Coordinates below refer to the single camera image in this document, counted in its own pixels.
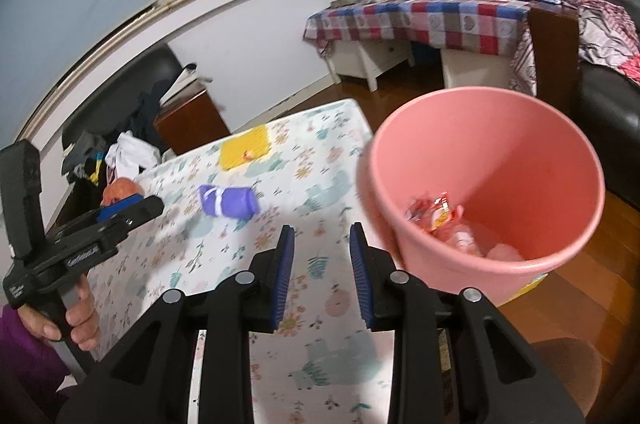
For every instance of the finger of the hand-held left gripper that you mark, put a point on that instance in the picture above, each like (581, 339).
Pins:
(117, 208)
(142, 211)

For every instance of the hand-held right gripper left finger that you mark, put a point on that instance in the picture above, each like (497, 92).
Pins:
(285, 274)

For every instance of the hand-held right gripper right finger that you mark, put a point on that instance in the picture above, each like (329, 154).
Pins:
(357, 274)

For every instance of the red apple with sticker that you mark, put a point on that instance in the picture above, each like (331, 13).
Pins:
(122, 191)

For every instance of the red white snack wrapper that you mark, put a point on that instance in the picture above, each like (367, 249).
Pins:
(437, 209)

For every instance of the pink plastic bucket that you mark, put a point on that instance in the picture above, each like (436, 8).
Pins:
(480, 154)

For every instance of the person's left forearm purple sleeve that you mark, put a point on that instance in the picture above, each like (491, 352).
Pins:
(25, 354)

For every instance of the person's left hand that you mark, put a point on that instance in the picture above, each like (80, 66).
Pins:
(82, 324)

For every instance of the pile of clothes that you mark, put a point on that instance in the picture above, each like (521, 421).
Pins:
(132, 149)

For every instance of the purple wrapper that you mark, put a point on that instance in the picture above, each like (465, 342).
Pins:
(232, 201)

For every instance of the floral tablecloth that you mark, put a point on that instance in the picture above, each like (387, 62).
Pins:
(320, 184)

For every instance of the brown wooden cabinet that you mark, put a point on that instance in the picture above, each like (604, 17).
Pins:
(195, 119)

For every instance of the black leather armchair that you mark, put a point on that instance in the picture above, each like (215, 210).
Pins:
(150, 64)

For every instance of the white desk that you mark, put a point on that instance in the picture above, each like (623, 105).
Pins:
(360, 64)

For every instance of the brown round stool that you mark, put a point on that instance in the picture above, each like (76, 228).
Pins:
(570, 379)

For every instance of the plaid tablecloth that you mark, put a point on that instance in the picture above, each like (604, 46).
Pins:
(425, 22)

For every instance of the black leather sofa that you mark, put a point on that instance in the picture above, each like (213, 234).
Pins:
(615, 129)

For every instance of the brown wooden side table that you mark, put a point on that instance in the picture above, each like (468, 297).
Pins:
(552, 49)

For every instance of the patterned blanket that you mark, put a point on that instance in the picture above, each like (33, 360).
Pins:
(607, 34)

